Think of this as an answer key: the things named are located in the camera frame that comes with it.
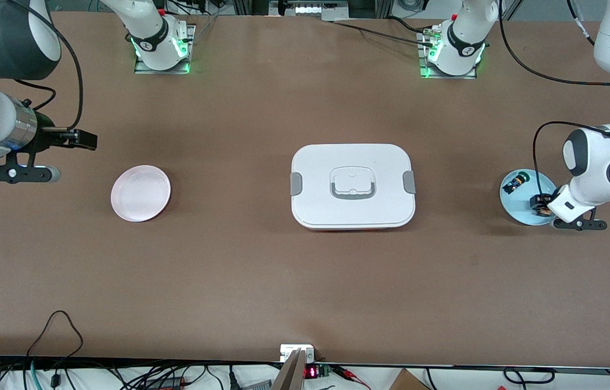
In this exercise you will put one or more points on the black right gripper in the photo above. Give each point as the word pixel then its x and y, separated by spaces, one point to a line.
pixel 48 136

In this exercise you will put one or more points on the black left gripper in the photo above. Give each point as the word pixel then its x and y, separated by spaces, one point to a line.
pixel 538 203

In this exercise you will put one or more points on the white lidded box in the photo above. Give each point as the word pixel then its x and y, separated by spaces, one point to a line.
pixel 353 162

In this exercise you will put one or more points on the small white socket box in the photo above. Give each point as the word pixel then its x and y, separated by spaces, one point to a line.
pixel 286 352

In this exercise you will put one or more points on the light blue round plate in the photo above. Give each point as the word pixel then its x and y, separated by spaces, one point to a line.
pixel 518 208

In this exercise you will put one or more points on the pink round plate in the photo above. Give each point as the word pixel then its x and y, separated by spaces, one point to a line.
pixel 140 193

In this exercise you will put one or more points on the brown cardboard piece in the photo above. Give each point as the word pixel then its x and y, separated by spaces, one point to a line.
pixel 407 381

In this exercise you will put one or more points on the red clip lead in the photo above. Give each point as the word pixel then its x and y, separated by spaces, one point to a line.
pixel 351 375

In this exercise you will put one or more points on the white light bar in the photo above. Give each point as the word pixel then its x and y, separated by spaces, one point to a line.
pixel 318 9

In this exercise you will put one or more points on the red LED display board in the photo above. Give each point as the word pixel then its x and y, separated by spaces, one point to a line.
pixel 313 372

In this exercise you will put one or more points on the blue push button switch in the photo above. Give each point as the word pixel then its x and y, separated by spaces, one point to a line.
pixel 516 183

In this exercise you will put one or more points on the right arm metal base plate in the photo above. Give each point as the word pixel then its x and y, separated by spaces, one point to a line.
pixel 188 54

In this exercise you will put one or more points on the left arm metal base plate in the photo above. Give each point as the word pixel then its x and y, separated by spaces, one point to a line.
pixel 424 59

